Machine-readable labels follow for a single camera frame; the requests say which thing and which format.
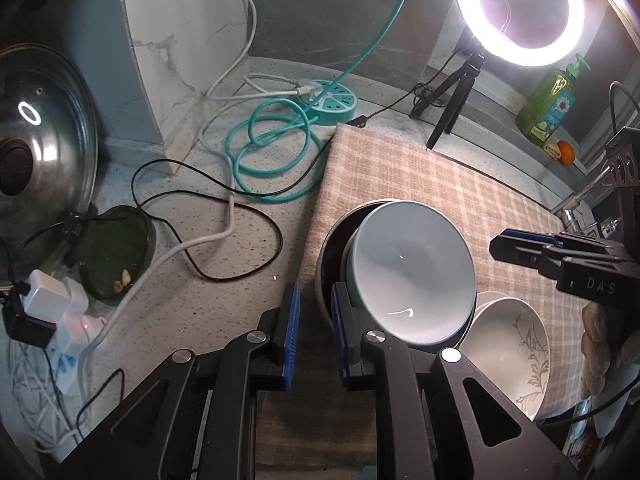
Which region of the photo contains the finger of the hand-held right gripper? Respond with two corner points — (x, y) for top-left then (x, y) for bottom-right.
(502, 229), (640, 265)
(489, 232), (640, 307)

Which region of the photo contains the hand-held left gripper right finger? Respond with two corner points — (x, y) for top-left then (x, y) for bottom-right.
(331, 281), (583, 480)

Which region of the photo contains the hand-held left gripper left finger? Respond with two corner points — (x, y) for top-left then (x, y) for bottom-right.
(55, 282), (302, 480)

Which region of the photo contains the large steel bowl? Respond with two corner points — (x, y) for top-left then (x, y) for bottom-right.
(315, 199), (476, 356)

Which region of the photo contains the pale green ceramic bowl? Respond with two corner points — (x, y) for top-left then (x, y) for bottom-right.
(341, 201), (476, 348)

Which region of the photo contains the white plate grey leaf print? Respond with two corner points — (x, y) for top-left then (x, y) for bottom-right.
(457, 296), (551, 421)

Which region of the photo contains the person's right hand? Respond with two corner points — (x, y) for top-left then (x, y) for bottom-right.
(581, 302), (640, 398)

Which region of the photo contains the chrome faucet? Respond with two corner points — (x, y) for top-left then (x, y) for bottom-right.
(550, 165), (616, 231)

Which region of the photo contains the green dish soap bottle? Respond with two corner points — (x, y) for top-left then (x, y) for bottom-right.
(515, 53), (592, 147)

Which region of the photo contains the pink checked cloth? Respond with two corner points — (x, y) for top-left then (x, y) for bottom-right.
(297, 122), (593, 421)

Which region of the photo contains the dark green glass dish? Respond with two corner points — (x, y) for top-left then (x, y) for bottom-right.
(77, 205), (157, 305)

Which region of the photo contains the white power strip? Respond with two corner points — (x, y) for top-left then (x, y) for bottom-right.
(50, 280), (108, 396)

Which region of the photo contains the teal round power strip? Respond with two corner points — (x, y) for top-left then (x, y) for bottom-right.
(302, 80), (358, 126)

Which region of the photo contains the white plug adapter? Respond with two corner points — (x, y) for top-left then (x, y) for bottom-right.
(22, 269), (68, 313)

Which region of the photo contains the black power adapter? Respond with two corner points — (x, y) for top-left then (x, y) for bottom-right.
(2, 282), (56, 348)

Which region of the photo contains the steel pot lid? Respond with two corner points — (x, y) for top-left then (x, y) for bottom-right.
(0, 42), (98, 221)

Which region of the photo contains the black ring light cable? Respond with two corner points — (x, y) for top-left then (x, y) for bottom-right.
(345, 50), (468, 128)

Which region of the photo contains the white cable bundle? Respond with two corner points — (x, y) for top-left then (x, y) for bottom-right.
(7, 345), (86, 463)

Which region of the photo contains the teal cable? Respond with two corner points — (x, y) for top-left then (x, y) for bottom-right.
(224, 0), (423, 206)

